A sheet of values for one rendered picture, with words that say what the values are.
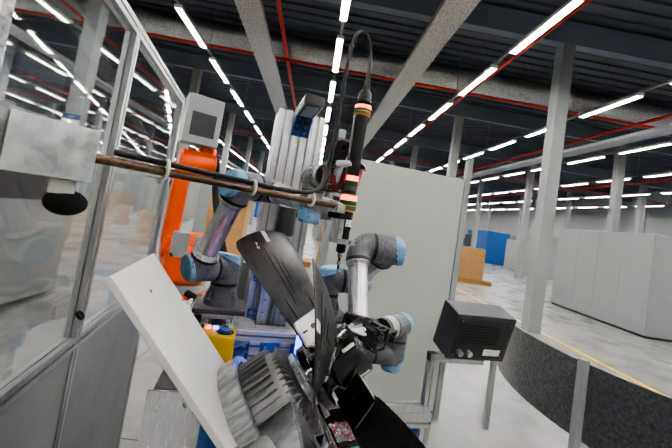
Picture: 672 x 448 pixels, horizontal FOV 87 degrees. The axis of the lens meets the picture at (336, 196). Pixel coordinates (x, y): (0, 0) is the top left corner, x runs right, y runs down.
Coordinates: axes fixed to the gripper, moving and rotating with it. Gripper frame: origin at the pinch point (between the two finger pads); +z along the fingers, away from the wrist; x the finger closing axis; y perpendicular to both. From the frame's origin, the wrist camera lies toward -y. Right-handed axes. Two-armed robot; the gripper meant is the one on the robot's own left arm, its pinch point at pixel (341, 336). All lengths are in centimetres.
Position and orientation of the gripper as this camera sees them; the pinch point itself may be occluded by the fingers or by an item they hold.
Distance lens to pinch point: 109.0
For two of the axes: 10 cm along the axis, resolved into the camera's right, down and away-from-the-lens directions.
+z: -6.2, -1.4, -7.8
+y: 7.5, 2.0, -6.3
